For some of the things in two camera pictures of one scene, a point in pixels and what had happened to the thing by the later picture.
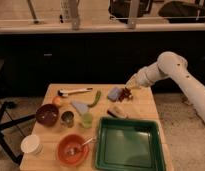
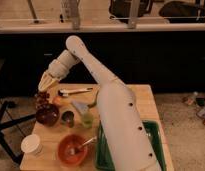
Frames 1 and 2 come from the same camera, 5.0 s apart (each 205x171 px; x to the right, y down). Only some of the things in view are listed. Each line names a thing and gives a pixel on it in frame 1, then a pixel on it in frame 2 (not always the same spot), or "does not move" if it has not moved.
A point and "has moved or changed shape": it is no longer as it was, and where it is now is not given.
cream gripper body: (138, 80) → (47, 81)
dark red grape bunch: (125, 94) has moved or changed shape
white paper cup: (31, 144) does not move
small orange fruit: (57, 100) does not move
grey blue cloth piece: (82, 107) does not move
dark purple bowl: (47, 115) does not move
